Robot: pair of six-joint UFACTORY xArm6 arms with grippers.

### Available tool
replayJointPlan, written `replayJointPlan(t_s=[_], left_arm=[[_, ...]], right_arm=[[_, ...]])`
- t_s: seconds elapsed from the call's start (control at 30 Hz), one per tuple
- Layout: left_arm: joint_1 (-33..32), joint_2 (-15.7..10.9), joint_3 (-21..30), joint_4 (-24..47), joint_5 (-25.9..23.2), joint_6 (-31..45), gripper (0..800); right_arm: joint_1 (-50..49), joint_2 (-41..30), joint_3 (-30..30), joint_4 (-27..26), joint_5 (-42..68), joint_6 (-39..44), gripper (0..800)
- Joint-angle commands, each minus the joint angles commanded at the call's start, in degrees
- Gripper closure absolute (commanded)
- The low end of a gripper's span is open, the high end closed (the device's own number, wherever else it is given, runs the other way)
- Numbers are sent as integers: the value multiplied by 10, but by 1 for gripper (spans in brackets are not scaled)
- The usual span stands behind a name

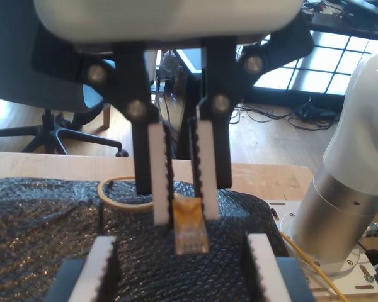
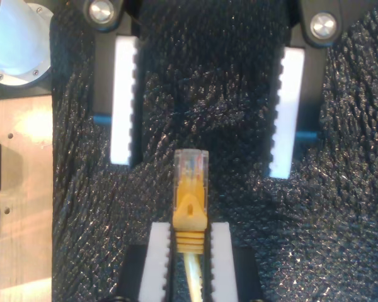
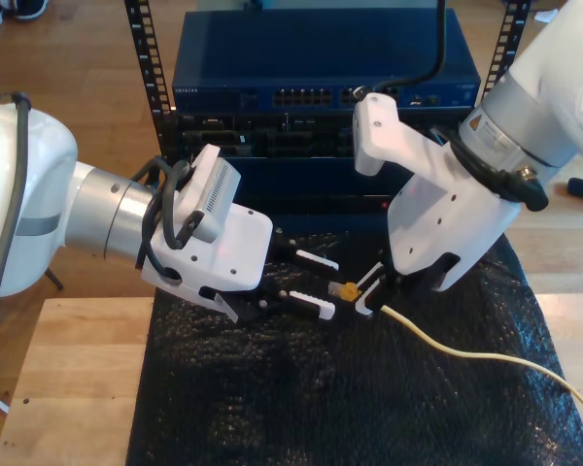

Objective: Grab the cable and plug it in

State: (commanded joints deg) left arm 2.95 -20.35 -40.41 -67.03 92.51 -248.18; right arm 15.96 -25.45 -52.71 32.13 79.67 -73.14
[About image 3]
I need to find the yellow network cable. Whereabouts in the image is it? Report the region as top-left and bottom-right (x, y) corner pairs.
(327, 280), (583, 431)

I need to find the black bubble mat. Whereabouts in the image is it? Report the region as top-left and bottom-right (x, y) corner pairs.
(125, 227), (583, 466)

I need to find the blue rack shelf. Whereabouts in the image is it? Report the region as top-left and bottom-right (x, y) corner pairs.
(221, 154), (409, 217)

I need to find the black rack server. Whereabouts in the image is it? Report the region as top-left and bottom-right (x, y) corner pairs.
(174, 111), (472, 159)

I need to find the dark shoe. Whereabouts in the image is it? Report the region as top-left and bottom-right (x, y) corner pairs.
(13, 0), (51, 21)

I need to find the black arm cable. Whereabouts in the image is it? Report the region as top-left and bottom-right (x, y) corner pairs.
(429, 126), (550, 214)
(0, 90), (33, 394)

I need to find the black perforated rack post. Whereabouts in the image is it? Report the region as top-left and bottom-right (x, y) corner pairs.
(123, 0), (190, 169)
(476, 0), (533, 106)

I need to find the blue network switch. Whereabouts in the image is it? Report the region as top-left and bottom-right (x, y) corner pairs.
(171, 8), (482, 114)

